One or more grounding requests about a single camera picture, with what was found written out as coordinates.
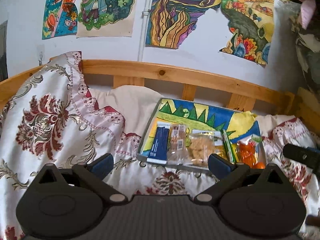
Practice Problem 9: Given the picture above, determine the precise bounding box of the green sausage stick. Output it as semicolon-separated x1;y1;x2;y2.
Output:
222;129;236;164

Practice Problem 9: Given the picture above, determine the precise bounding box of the orange jelly cup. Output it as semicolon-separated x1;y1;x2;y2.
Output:
253;162;266;169

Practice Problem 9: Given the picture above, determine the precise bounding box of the clear bag fried snack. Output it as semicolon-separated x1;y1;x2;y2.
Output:
187;131;223;167

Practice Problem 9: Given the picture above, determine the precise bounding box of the gold foil snack packet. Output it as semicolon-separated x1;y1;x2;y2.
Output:
213;142;228;160

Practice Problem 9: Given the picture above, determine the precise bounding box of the red orange snack packet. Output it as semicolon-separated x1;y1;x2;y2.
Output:
237;134;262;168

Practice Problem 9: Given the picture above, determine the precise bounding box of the colourful drawing tray liner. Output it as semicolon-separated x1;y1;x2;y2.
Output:
138;98;260;157

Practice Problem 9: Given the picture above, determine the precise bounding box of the clear bag biscuit snack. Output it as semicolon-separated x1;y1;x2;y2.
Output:
167;124;191;165

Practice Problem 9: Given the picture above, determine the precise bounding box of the grey metal tray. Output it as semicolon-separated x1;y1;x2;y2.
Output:
138;98;266;173

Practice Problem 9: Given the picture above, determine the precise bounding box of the floral embroidered bed cover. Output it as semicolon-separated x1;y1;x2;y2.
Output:
1;51;319;239

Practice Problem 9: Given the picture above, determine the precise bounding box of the dark blue sachet packet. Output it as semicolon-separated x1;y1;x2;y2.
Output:
146;121;171;165

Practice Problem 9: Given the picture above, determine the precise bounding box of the wooden bed headboard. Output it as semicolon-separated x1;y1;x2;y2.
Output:
0;56;320;133

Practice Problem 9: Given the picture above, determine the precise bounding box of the cream pillow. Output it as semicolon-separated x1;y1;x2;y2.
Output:
89;85;163;136

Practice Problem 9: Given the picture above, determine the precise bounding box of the anime girl orange poster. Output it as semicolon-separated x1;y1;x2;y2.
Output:
42;0;78;40

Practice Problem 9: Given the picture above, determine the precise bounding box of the blond anime character poster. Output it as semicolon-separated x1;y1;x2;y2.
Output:
76;0;136;38

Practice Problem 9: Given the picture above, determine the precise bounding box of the purple swirl painting poster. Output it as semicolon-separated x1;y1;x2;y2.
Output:
145;0;221;49

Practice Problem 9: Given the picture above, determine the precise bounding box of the white wall pipe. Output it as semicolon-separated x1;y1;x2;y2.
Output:
137;0;152;62

